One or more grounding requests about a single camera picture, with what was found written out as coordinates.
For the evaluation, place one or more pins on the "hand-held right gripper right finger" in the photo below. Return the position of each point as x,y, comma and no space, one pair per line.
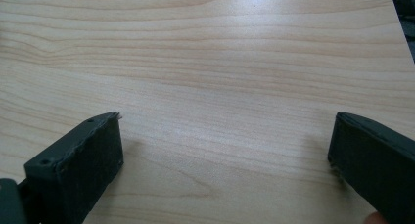
375,158

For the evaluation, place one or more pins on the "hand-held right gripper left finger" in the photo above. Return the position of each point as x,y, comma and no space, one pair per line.
81,158

